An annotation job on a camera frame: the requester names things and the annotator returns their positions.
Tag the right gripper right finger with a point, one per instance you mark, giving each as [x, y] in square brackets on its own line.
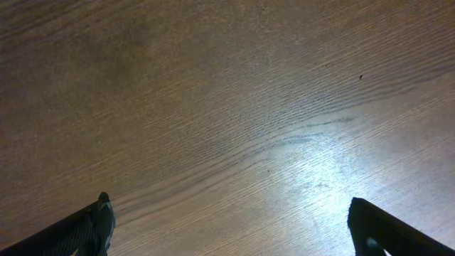
[376, 232]

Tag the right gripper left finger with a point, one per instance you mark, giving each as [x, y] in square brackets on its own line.
[87, 232]

